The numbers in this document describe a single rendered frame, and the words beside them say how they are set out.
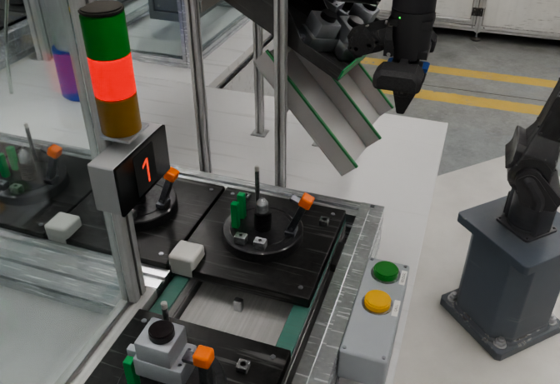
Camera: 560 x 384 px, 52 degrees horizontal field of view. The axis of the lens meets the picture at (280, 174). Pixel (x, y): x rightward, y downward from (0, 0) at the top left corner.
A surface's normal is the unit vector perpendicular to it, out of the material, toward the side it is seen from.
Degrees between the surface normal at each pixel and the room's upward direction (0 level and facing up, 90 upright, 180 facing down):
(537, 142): 61
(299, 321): 0
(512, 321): 90
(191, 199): 0
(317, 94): 45
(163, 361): 90
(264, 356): 0
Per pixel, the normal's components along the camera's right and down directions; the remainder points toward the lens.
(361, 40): -0.30, 0.54
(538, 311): 0.44, 0.49
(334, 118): 0.61, -0.40
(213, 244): 0.00, -0.84
